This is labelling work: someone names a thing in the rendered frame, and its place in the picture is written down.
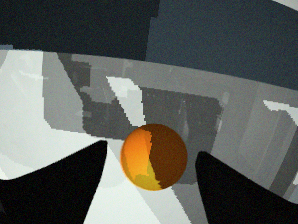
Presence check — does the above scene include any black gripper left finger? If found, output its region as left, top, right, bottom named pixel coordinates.
left=0, top=140, right=108, bottom=224

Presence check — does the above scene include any shiny orange ball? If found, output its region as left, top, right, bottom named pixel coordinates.
left=144, top=124, right=188, bottom=189

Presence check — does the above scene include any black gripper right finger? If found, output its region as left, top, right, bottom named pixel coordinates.
left=194, top=151, right=298, bottom=224

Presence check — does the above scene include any pale yellow translucent ball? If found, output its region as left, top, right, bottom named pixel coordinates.
left=120, top=125, right=162, bottom=192

